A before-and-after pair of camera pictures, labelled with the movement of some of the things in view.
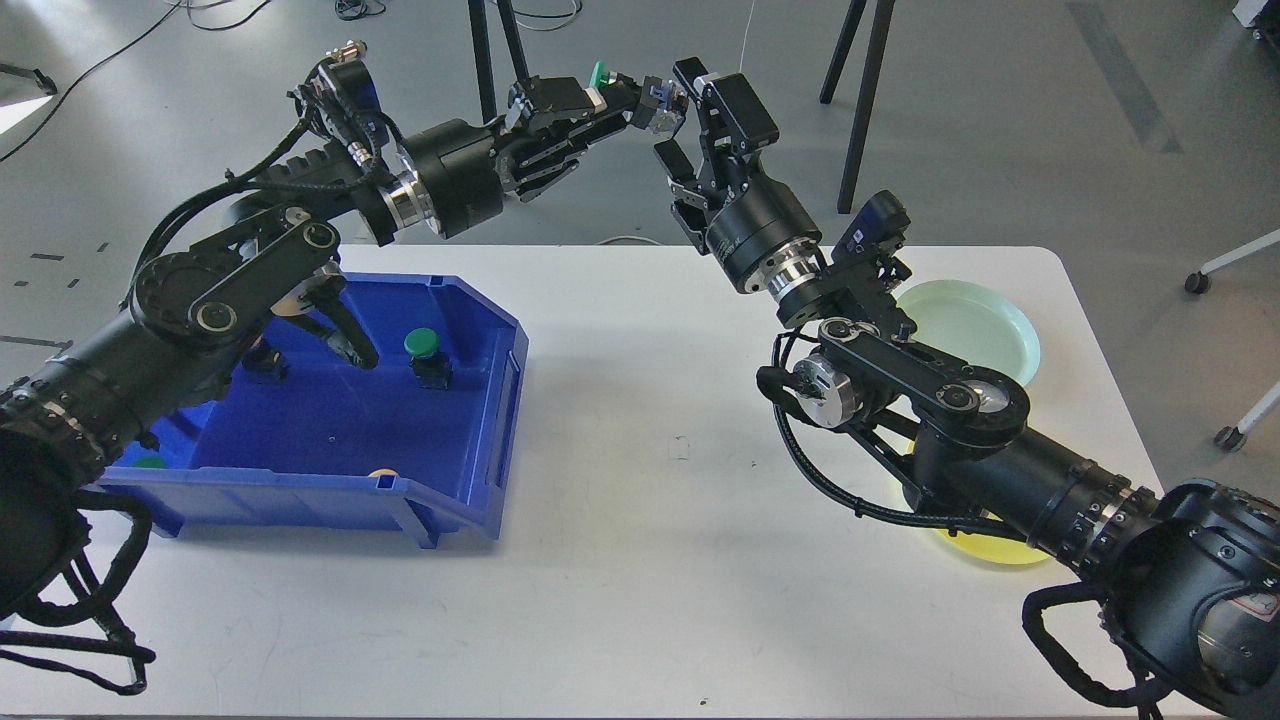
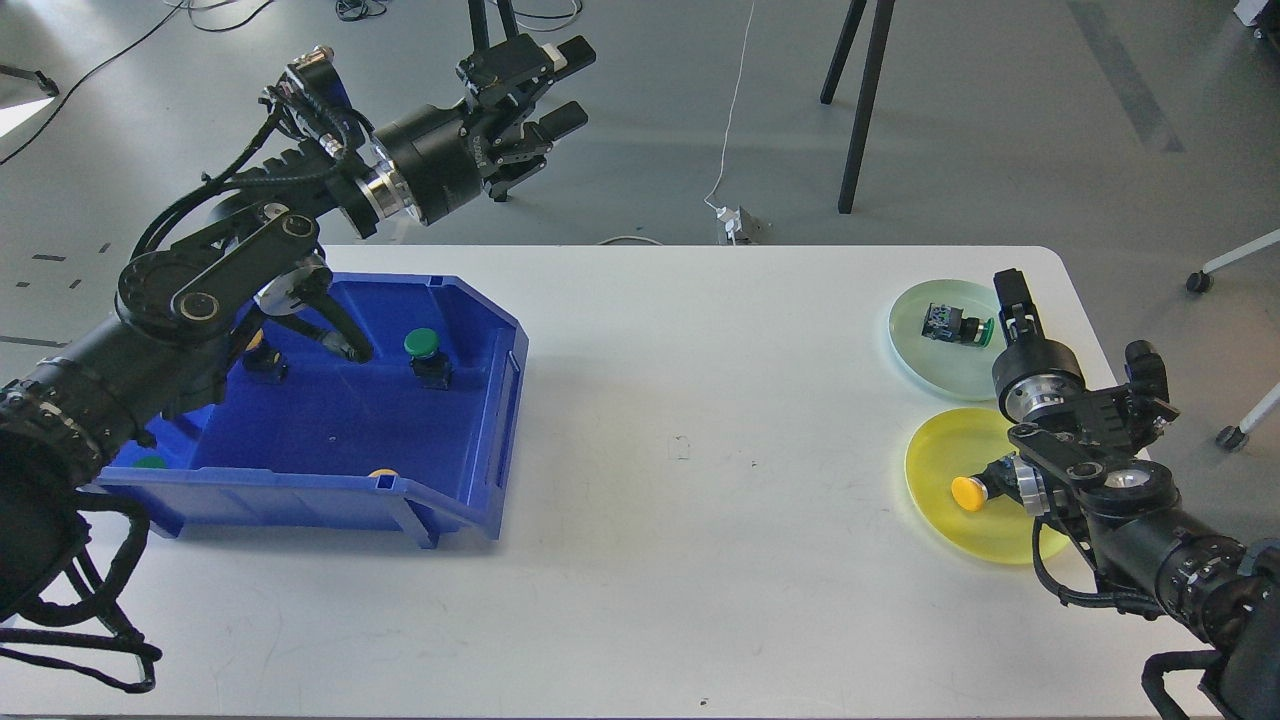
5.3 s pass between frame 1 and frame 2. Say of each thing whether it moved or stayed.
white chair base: stayed
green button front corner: stayed
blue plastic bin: stayed
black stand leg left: stayed
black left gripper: moved
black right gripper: moved
